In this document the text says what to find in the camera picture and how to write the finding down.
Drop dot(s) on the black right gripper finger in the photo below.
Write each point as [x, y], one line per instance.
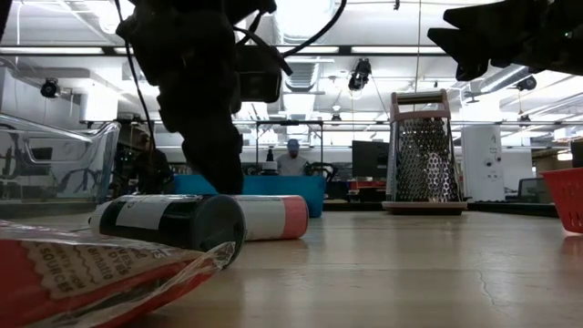
[473, 45]
[478, 16]

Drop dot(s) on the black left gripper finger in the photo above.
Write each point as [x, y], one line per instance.
[214, 164]

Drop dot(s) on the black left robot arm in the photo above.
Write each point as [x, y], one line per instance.
[205, 7]

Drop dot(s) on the black background rig stand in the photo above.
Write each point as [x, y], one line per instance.
[257, 136]

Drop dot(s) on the person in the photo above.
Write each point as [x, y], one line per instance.
[152, 171]
[291, 164]

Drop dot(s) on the large black white-label bottle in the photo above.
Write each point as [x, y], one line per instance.
[182, 223]

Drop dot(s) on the blue plastic bin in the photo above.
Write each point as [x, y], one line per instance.
[282, 191]

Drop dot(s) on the large pink banded bottle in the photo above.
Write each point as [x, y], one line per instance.
[268, 218]

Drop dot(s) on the white cabinet column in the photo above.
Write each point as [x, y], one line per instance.
[483, 155]

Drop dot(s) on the clear plastic bin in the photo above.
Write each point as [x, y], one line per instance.
[68, 182]

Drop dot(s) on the black computer monitor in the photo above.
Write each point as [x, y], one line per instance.
[370, 159]

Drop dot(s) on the red plastic basket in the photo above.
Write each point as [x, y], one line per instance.
[567, 196]

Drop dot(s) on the red plastic snack bag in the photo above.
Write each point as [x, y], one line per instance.
[68, 278]

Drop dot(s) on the black hanging ceiling camera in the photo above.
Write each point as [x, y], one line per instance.
[49, 88]
[360, 75]
[527, 83]

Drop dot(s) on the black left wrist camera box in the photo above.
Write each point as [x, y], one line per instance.
[259, 75]

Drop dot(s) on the black aluminium rig frame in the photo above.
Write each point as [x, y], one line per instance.
[364, 50]

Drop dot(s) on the silver ventilation duct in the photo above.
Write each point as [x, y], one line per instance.
[300, 27]

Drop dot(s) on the black table edge rail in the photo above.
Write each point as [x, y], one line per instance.
[501, 208]

